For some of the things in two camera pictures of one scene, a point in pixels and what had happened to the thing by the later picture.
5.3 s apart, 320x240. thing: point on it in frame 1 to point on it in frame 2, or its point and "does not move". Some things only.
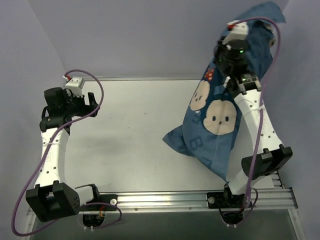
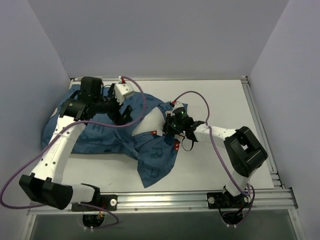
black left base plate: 108,198 does not move
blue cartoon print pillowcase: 206,132 to 155,153
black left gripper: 83,107 to 116,110
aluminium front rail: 273,200 does not move
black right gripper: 222,46 to 171,124
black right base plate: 225,200 does not move
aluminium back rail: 143,78 does not move
